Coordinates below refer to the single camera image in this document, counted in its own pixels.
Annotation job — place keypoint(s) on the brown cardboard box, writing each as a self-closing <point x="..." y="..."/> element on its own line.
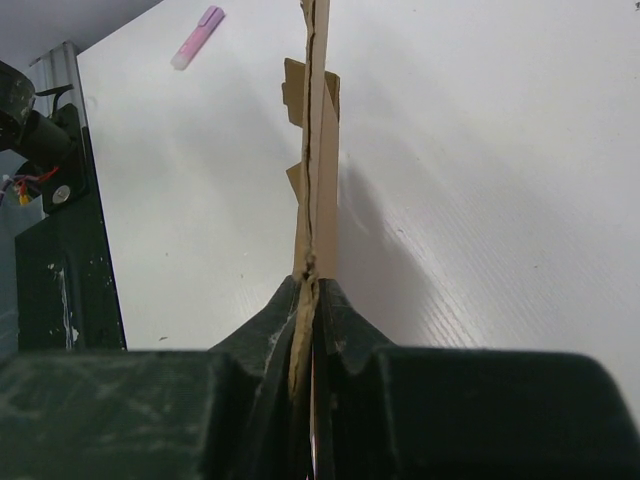
<point x="311" y="94"/>

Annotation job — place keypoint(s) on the aluminium table frame rail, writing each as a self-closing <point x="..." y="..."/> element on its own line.
<point x="56" y="68"/>

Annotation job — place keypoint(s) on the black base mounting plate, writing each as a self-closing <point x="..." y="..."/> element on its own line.
<point x="66" y="289"/>

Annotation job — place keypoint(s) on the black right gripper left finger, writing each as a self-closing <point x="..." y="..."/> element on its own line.
<point x="216" y="414"/>

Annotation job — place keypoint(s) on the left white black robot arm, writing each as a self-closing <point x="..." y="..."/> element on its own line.
<point x="24" y="130"/>

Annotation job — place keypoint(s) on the pink highlighter pen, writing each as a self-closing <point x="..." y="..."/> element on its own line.
<point x="205" y="27"/>

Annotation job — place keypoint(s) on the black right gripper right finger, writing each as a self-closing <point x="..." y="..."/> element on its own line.
<point x="384" y="411"/>

